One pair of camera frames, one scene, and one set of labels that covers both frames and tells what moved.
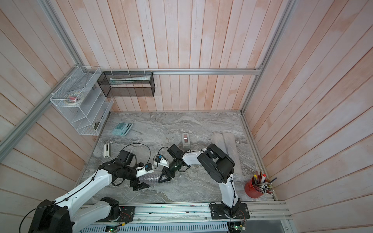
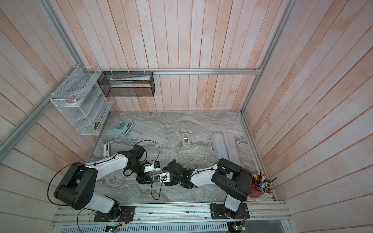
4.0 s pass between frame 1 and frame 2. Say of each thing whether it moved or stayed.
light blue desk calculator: stayed
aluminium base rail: stayed
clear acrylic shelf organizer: stayed
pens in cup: stayed
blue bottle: stayed
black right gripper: moved
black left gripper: moved
